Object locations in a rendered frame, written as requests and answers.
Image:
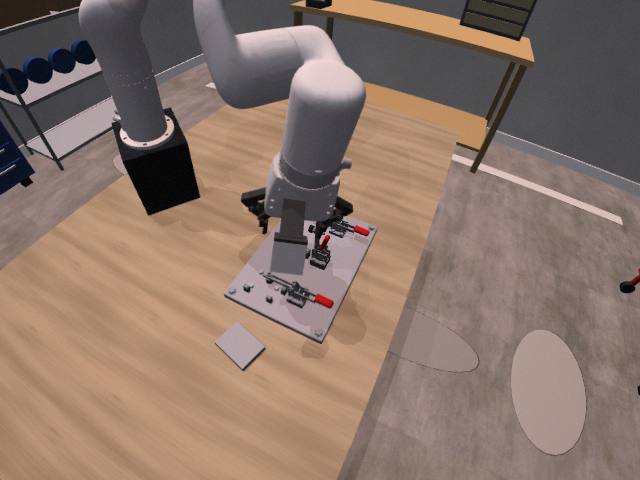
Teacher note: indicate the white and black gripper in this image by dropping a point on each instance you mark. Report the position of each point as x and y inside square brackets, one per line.
[319, 207]

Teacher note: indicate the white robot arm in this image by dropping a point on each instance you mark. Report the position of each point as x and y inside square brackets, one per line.
[248, 70]

